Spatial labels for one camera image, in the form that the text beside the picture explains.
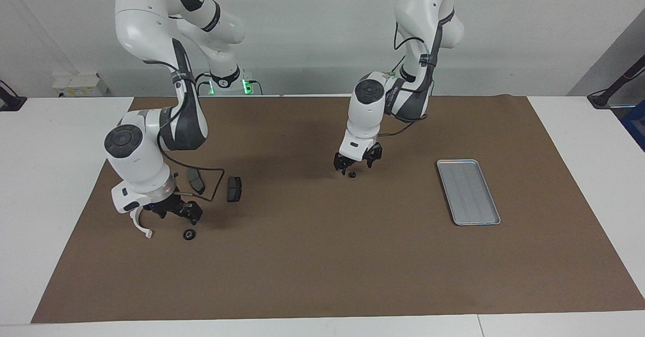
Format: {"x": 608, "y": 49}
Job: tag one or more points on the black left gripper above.
{"x": 357, "y": 161}

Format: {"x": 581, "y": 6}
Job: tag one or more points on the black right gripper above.
{"x": 171, "y": 206}

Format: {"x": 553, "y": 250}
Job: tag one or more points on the large black bearing gear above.
{"x": 189, "y": 234}

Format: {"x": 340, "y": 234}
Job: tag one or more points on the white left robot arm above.
{"x": 368, "y": 115}

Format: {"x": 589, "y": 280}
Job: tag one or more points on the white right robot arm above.
{"x": 146, "y": 160}

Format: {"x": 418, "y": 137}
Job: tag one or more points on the silver metal tray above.
{"x": 468, "y": 193}

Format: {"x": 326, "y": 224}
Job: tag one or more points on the dark grey curved brake pad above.
{"x": 195, "y": 178}

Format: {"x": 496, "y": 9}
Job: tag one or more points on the dark grey rectangular brake pad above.
{"x": 234, "y": 189}

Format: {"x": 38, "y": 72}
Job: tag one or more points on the brown table mat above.
{"x": 327, "y": 266}

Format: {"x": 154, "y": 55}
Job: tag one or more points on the black table clamp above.
{"x": 10, "y": 103}

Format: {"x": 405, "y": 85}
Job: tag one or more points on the blue box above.
{"x": 636, "y": 125}

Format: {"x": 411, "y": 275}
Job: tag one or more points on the white curved plastic bracket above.
{"x": 141, "y": 230}

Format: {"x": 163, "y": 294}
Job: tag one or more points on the white wall socket box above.
{"x": 80, "y": 85}

